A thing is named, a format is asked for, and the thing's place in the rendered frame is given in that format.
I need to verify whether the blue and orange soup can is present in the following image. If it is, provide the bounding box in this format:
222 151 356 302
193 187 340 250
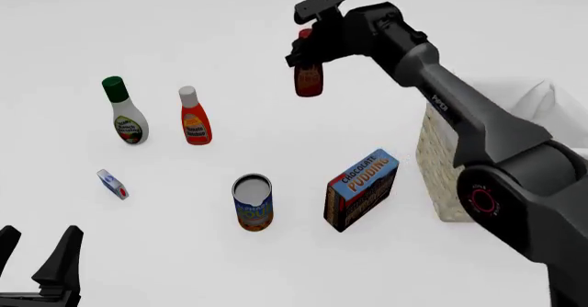
231 172 275 233

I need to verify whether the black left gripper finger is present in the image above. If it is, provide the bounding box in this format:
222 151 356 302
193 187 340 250
0 224 22 278
30 224 85 299

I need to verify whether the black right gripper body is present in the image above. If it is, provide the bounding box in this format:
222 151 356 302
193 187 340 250
310 9 356 63

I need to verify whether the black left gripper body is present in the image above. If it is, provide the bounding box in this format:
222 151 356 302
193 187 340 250
0 285 83 307

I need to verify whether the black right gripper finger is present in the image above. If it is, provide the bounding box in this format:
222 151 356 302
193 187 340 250
284 37 325 69

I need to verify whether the small flat plate on stalk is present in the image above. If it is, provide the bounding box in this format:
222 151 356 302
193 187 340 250
293 0 347 26

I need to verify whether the white wicker basket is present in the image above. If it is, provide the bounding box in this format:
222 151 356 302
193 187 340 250
414 77 588 224

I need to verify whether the small white and blue box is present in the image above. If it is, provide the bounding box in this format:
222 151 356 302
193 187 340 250
96 168 130 201

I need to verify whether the brown bbq sauce bottle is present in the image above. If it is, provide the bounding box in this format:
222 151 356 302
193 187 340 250
293 28 326 98

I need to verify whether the white ranch dressing bottle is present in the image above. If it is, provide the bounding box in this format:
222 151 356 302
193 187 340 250
101 75 150 146

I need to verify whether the red ketchup bottle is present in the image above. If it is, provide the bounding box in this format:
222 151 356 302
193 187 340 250
177 85 214 146

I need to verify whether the chocolate pudding box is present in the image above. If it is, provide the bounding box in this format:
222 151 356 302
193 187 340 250
322 147 401 233

